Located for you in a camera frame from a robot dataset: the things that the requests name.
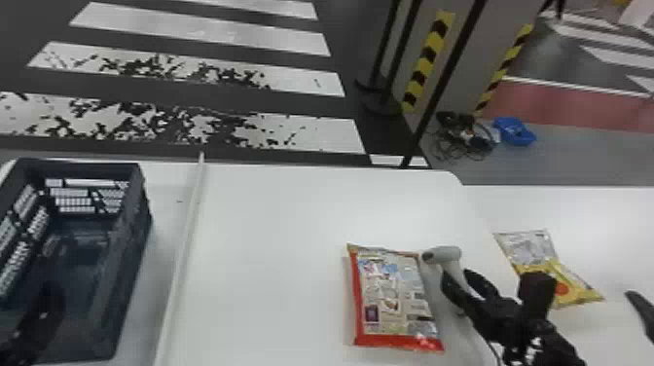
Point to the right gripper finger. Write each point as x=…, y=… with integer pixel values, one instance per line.
x=645, y=311

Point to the yellow snack packet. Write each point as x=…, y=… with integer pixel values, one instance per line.
x=532, y=251

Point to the black stand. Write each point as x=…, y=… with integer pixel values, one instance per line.
x=511, y=318

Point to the hand scanner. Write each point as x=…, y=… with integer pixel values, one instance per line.
x=442, y=254

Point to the blue bag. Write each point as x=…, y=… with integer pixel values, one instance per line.
x=514, y=131

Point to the red snack packet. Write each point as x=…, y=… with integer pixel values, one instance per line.
x=389, y=299

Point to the black basket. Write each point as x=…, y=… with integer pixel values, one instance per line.
x=105, y=240

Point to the yellow black striped post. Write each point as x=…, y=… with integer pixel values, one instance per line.
x=503, y=64
x=425, y=61

